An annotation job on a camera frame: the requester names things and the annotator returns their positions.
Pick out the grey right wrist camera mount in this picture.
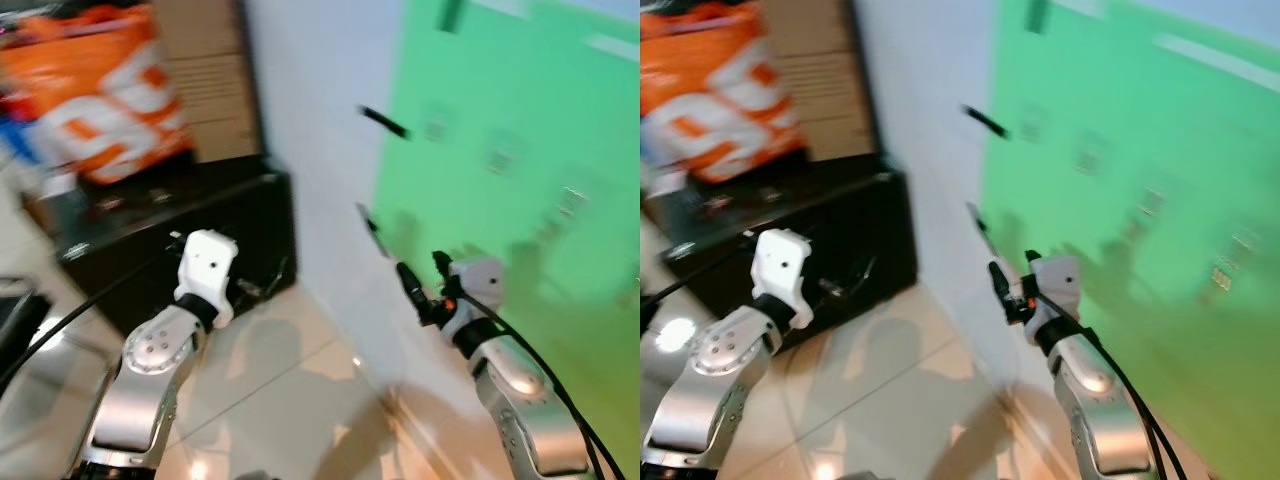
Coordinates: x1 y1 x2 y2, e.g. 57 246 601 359
445 257 506 336
1030 255 1083 336

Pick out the brown cardboard box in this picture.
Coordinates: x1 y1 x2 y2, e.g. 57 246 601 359
155 0 263 163
765 0 881 161

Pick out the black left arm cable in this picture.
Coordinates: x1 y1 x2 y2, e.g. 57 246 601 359
0 235 186 396
640 235 761 306

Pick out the orange white printed bag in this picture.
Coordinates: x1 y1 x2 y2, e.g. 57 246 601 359
640 10 811 187
0 5 196 187

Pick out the blue white package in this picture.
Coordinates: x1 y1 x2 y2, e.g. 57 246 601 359
0 100 43 176

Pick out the black glossy cabinet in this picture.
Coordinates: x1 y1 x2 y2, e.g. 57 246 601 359
645 150 919 346
50 155 298 336

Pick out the green screen backdrop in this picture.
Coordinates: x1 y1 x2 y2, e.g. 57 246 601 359
975 0 1280 480
370 0 641 480

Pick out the black wall hook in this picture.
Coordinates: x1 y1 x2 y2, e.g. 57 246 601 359
359 105 412 140
961 103 1012 140

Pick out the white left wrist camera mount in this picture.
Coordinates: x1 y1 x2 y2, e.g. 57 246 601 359
750 228 813 326
172 230 241 326

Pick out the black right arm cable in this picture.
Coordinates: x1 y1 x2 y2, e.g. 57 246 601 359
440 290 613 480
1030 290 1191 480

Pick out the white tape strip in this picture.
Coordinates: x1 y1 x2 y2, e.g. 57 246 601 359
1153 33 1280 93
588 34 641 63

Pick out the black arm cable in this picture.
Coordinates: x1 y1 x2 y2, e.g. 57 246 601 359
0 235 186 396
1030 290 1191 480
440 290 613 480
640 235 761 306

